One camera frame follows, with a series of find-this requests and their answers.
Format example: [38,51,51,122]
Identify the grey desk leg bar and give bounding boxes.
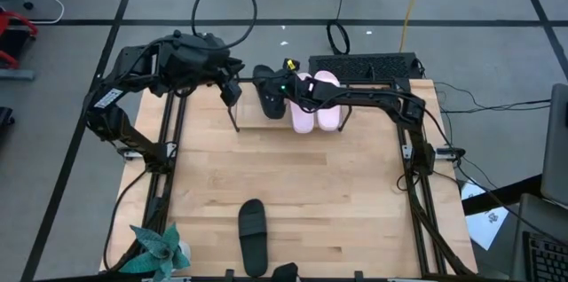
[0,68,36,82]

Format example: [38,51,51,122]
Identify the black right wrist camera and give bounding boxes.
[271,70,298,98]

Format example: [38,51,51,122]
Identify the white paper sheet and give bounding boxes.
[460,179,509,251]

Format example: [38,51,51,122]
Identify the teal artificial plant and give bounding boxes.
[118,223,191,282]

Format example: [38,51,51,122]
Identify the grey monitor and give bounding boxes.
[539,82,568,210]

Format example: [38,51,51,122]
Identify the pink slide sandal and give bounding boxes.
[288,72,317,135]
[312,70,343,132]

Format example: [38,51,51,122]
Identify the black aluminium table frame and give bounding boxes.
[141,62,478,282]

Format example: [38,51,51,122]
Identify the grey laptop black keyboard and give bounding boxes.
[509,192,568,282]

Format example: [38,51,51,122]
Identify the black desk beam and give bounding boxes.
[461,174,545,216]

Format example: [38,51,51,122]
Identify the thin black floor cables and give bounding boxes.
[432,81,551,115]

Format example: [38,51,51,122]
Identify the coiled black floor cable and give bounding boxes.
[326,0,351,56]

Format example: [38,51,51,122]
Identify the black slide sandal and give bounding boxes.
[237,198,269,278]
[252,64,288,121]

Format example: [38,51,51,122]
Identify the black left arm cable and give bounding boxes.
[102,164,154,273]

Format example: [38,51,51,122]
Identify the white plant pot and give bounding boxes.
[177,240,193,266]

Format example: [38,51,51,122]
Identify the yellow floor cable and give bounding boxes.
[398,0,430,54]

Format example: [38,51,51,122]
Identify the black rounded object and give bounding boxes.
[271,262,300,282]

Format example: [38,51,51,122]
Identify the wooden shelf black wire frame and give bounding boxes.
[224,64,351,137]

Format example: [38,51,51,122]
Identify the red and black cart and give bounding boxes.
[0,9,39,70]

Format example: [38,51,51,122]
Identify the black equipment piece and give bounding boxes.
[0,106,15,141]

